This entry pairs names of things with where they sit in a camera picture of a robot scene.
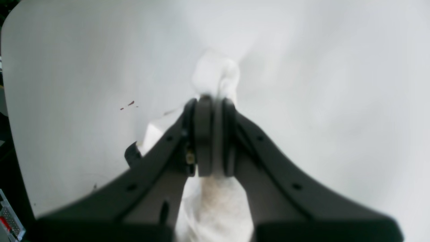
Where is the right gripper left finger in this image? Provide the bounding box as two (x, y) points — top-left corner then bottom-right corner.
(34, 97), (213, 242)

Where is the white printed T-shirt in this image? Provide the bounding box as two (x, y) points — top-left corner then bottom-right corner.
(136, 49), (254, 242)

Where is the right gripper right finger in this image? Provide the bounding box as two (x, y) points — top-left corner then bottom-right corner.
(222, 98), (403, 242)

